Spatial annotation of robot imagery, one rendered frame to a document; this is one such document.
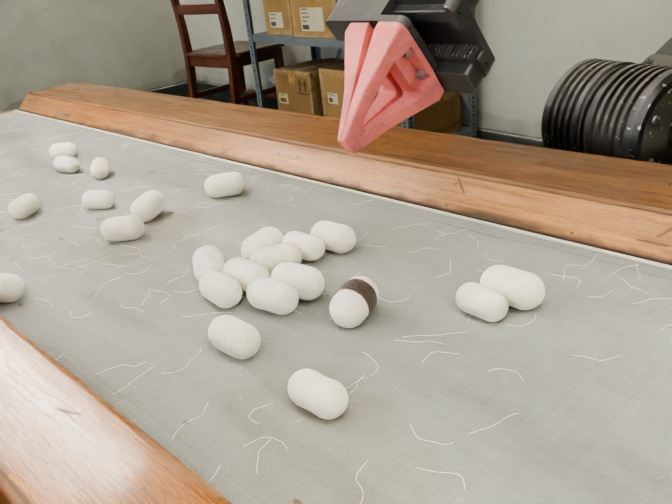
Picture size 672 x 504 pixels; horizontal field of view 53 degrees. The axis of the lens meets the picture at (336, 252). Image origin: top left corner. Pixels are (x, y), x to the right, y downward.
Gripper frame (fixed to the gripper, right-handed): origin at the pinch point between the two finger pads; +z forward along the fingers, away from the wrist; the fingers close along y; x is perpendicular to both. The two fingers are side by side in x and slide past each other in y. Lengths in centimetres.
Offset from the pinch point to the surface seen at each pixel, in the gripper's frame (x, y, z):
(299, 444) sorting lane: -3.7, 11.1, 17.8
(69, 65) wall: 134, -412, -95
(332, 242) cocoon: 4.5, -1.2, 5.8
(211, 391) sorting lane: -3.8, 4.6, 17.9
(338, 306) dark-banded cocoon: -0.2, 6.2, 10.7
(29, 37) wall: 105, -413, -93
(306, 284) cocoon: 0.7, 2.4, 10.0
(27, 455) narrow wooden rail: -11.4, 5.2, 23.3
